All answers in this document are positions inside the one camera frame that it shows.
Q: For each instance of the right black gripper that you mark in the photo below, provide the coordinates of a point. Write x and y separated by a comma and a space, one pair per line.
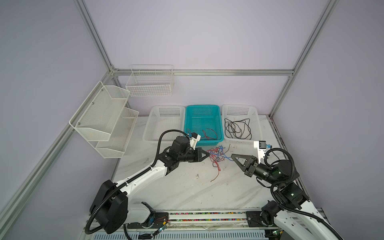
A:
250, 164

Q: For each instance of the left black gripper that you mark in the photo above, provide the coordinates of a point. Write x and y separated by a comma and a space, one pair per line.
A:
198, 151

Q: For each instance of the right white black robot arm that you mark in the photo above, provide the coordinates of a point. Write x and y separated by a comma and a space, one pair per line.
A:
291, 208

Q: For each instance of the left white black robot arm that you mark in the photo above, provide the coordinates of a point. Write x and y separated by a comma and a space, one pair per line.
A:
114, 207

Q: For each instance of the teal plastic basket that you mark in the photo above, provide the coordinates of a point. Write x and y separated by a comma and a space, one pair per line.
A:
206, 121

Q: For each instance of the right white plastic basket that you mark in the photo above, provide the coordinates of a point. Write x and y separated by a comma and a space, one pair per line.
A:
241, 124

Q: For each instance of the white plastic basket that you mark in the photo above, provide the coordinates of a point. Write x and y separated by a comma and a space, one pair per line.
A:
163, 118
241, 124

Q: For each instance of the left white plastic basket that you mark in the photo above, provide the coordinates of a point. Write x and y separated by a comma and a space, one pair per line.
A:
163, 118

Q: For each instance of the lower white mesh shelf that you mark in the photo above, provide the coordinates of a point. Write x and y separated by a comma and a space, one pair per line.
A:
116, 146

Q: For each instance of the white mesh shelf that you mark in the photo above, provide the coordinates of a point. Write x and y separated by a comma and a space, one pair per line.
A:
97, 117
116, 146

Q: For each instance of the upper white mesh shelf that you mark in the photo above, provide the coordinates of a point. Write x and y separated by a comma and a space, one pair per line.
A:
97, 117

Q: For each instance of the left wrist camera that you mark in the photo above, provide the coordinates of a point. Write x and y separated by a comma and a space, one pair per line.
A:
194, 138

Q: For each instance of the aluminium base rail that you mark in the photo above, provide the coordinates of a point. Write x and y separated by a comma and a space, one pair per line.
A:
219, 225

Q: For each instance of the white wire wall basket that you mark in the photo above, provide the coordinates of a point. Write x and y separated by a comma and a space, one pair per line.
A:
151, 81

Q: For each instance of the aluminium frame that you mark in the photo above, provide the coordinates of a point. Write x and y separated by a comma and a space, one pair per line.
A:
19, 201

